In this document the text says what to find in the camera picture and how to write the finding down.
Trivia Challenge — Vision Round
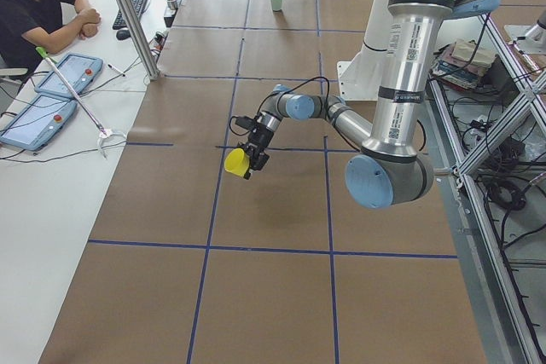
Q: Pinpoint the small metal cup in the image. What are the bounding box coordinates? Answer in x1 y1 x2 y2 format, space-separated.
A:
166 0 178 10

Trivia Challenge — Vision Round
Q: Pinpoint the aluminium frame rail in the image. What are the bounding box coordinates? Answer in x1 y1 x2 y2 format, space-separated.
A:
426 14 546 364

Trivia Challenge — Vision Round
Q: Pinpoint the black keyboard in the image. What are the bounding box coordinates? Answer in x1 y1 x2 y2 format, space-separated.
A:
112 0 152 31

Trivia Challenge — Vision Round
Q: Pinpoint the teach pendant tablet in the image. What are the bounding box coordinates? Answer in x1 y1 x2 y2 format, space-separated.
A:
35 53 103 98
1 93 78 152

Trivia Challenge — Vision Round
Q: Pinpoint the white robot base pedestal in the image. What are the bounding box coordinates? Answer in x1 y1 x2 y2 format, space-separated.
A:
337 0 393 101

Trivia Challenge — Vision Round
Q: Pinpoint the yellow plastic cup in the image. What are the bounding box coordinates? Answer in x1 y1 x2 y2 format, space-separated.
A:
224 147 250 178

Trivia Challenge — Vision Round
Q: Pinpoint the person in black shirt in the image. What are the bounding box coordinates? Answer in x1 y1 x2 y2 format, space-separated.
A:
1 0 101 74

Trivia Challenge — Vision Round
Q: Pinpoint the reacher grabber stick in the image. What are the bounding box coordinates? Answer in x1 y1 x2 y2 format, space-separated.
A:
36 46 127 159

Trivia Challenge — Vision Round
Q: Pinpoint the lower teach pendant tablet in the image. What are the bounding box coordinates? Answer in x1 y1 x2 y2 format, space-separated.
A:
1 93 78 152

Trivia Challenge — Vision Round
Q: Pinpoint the upper teach pendant tablet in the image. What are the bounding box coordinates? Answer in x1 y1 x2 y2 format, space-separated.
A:
35 53 103 98

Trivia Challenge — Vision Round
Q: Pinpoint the black computer mouse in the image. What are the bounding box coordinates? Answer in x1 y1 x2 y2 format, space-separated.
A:
116 27 131 41

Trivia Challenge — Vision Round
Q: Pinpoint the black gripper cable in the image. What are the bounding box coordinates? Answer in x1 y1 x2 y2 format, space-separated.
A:
229 76 334 136

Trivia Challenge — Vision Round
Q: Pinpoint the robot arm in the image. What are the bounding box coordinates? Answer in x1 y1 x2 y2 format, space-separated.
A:
224 0 501 209

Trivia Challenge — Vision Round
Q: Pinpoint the black pen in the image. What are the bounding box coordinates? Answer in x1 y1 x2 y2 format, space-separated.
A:
107 64 126 77

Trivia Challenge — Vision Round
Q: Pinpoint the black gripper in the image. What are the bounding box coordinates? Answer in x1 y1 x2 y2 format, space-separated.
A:
236 113 282 180

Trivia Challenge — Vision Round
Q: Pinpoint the stack of books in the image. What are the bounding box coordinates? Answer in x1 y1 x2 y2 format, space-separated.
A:
431 39 497 90

